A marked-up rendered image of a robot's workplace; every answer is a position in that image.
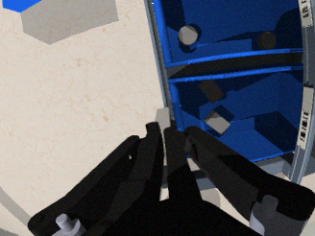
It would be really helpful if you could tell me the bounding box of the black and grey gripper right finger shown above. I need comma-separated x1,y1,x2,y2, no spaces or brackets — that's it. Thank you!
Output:
161,107,315,236

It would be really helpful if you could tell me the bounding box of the grey metal shelf rack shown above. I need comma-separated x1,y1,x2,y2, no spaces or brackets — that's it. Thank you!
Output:
144,0,315,184

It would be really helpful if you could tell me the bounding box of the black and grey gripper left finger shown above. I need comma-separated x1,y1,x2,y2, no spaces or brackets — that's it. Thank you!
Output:
27,108,165,236

